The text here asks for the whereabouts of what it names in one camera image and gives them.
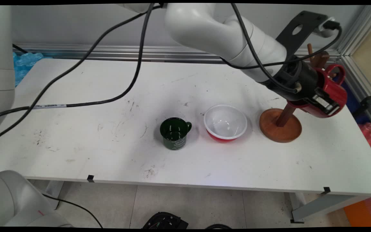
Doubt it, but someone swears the black stand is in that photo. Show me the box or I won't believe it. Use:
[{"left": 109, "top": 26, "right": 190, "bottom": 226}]
[{"left": 353, "top": 87, "right": 371, "bottom": 118}]

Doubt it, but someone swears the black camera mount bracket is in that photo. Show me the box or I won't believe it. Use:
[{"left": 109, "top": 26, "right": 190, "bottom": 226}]
[{"left": 275, "top": 11, "right": 329, "bottom": 60}]

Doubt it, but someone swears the grey table leg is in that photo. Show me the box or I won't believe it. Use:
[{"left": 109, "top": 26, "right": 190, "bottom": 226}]
[
  {"left": 45, "top": 180, "right": 64, "bottom": 207},
  {"left": 290, "top": 192, "right": 371, "bottom": 223}
]

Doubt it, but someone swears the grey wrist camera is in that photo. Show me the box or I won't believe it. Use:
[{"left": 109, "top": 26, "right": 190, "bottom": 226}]
[{"left": 314, "top": 16, "right": 337, "bottom": 37}]

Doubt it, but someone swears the orange box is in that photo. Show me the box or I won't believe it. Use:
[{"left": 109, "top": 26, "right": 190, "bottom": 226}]
[{"left": 343, "top": 197, "right": 371, "bottom": 227}]

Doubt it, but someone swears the dark green enamel mug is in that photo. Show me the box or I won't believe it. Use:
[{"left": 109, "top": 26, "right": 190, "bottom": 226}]
[{"left": 160, "top": 117, "right": 192, "bottom": 150}]

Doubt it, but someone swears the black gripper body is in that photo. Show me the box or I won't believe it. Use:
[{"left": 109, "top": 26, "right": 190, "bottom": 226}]
[{"left": 264, "top": 57, "right": 320, "bottom": 103}]

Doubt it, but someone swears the black device on floor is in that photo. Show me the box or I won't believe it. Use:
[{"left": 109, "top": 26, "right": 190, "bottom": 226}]
[{"left": 142, "top": 212, "right": 189, "bottom": 229}]

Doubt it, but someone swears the red plastic bag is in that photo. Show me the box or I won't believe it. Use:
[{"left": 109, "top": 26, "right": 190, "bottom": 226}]
[{"left": 358, "top": 122, "right": 371, "bottom": 166}]

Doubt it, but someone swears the brown wooden mug tree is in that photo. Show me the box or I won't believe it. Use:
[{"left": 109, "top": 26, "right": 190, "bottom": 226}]
[{"left": 259, "top": 43, "right": 334, "bottom": 143}]

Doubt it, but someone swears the long aluminium frame rail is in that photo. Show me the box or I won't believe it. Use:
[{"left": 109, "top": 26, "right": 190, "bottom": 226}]
[{"left": 13, "top": 43, "right": 340, "bottom": 66}]

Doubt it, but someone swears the beige panel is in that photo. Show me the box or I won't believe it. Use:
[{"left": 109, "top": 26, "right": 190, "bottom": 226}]
[{"left": 351, "top": 19, "right": 371, "bottom": 92}]

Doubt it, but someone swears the red ceramic mug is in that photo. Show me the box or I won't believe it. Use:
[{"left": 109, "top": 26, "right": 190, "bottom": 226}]
[{"left": 285, "top": 63, "right": 347, "bottom": 119}]

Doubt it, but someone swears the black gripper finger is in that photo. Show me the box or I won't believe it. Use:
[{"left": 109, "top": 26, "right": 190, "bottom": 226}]
[{"left": 313, "top": 88, "right": 340, "bottom": 116}]

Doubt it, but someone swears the slanted aluminium frame post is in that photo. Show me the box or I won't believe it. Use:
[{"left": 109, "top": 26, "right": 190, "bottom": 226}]
[{"left": 335, "top": 5, "right": 371, "bottom": 136}]

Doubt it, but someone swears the thin black floor cable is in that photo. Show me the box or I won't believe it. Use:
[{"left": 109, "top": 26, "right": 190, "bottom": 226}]
[{"left": 42, "top": 193, "right": 104, "bottom": 228}]

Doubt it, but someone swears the red bowl white inside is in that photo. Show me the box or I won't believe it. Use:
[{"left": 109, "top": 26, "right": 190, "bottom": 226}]
[{"left": 204, "top": 104, "right": 248, "bottom": 143}]

